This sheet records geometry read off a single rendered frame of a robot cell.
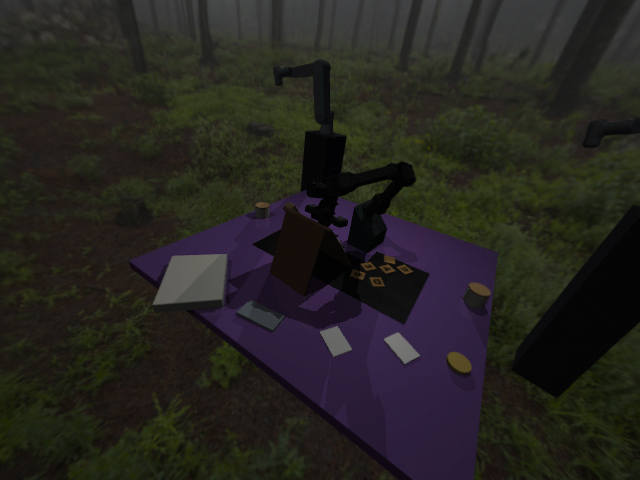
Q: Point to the yellow flat round disc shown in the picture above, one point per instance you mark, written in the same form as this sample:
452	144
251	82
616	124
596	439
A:
459	363

